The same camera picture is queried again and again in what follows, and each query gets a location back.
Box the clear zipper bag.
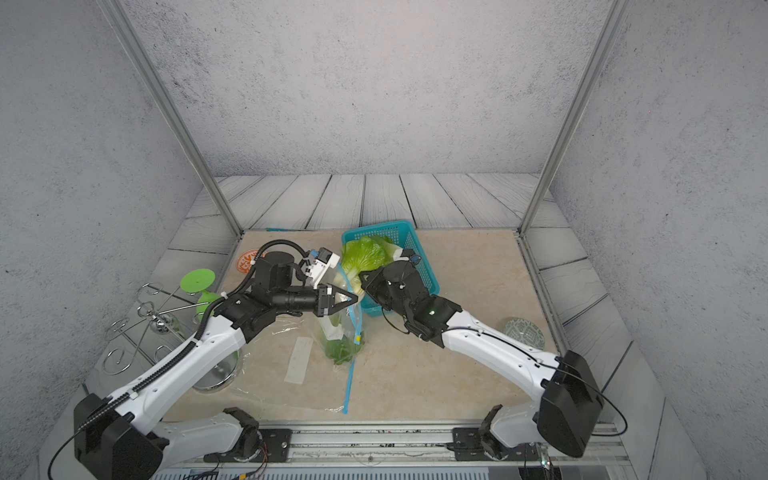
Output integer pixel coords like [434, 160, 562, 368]
[232, 316, 357, 413]
[313, 267, 364, 355]

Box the chinese cabbage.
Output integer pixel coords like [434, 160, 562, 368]
[341, 235, 400, 295]
[324, 334, 365, 365]

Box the chinese cabbage top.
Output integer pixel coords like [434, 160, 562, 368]
[341, 235, 400, 295]

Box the teal plastic basket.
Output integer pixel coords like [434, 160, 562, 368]
[342, 220, 440, 318]

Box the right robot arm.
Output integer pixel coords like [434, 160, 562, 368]
[359, 260, 605, 460]

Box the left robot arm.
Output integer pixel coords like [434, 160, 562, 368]
[68, 239, 358, 479]

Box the orange patterned bowl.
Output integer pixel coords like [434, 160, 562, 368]
[235, 249, 258, 274]

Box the green plastic goblet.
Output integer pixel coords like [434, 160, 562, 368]
[180, 268, 220, 325]

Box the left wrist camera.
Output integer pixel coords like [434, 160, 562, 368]
[301, 247, 340, 289]

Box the metal wire cup rack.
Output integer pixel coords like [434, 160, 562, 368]
[100, 283, 204, 377]

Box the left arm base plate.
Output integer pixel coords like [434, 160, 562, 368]
[203, 428, 293, 464]

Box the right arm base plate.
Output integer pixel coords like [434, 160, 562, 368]
[446, 427, 538, 462]

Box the left aluminium frame post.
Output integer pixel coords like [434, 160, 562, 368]
[98, 0, 244, 238]

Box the aluminium frame post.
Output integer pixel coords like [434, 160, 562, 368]
[518, 0, 631, 237]
[98, 0, 244, 238]

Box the right aluminium frame post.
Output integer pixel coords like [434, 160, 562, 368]
[518, 0, 631, 237]

